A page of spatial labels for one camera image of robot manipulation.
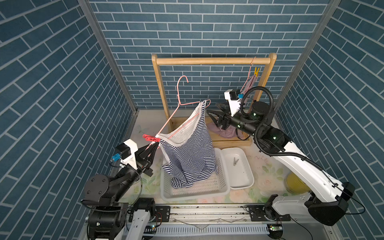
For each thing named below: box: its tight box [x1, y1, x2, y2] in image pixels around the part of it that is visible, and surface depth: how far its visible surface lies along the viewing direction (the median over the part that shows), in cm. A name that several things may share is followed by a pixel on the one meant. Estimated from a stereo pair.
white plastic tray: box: [222, 147, 255, 190], surface depth 91 cm
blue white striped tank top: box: [156, 100, 219, 188], surface depth 71 cm
